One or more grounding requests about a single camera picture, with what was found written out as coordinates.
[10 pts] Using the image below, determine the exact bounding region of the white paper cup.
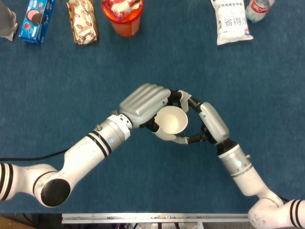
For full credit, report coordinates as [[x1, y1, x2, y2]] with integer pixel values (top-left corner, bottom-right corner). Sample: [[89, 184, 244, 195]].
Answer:
[[155, 106, 189, 135]]

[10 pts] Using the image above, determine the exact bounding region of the orange snack tub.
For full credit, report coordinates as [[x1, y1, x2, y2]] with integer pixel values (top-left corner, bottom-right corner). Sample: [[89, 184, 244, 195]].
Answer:
[[101, 0, 144, 38]]

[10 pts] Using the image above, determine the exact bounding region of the blue Oreo cookie box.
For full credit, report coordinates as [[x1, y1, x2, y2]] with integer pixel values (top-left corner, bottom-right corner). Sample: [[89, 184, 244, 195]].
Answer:
[[19, 0, 56, 46]]

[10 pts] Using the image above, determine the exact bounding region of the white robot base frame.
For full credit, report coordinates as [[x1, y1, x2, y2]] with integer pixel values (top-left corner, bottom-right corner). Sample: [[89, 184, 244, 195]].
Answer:
[[114, 222, 205, 229]]

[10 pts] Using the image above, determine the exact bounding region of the grey plastic bag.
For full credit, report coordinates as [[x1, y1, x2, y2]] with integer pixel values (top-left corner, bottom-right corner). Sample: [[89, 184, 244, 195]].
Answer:
[[0, 0, 19, 42]]

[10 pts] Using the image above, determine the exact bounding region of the blue felt table cloth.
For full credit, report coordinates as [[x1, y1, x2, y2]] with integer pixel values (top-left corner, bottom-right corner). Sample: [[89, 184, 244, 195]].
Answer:
[[0, 0, 305, 214]]

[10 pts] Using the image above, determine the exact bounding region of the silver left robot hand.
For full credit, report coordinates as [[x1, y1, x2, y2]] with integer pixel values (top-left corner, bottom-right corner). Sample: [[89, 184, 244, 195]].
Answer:
[[119, 83, 189, 142]]

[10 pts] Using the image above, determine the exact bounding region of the white snack bag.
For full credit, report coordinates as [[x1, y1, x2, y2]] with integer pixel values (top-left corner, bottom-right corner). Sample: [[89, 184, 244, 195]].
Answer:
[[210, 0, 254, 46]]

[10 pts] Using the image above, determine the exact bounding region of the aluminium profile rail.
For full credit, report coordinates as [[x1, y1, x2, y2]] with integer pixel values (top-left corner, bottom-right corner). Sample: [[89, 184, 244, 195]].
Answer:
[[61, 213, 250, 224]]

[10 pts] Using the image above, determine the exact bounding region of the clear Coke bottle red label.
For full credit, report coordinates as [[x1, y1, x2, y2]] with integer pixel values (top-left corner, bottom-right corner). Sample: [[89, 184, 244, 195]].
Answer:
[[245, 0, 275, 24]]

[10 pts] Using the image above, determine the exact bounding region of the gold red snack bag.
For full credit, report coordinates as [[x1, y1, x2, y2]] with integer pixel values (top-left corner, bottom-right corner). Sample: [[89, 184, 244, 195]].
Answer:
[[66, 0, 99, 45]]

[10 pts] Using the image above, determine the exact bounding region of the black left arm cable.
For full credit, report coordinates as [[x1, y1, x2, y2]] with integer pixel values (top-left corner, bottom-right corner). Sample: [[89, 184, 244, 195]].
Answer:
[[0, 148, 70, 162]]

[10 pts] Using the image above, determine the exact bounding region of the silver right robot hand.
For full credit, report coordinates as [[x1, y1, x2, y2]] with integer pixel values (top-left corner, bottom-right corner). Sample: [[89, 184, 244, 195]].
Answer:
[[173, 92, 230, 146]]

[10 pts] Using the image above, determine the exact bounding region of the brown cardboard box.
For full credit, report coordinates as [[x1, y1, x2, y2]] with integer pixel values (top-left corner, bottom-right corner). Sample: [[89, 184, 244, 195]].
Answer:
[[0, 214, 36, 229]]

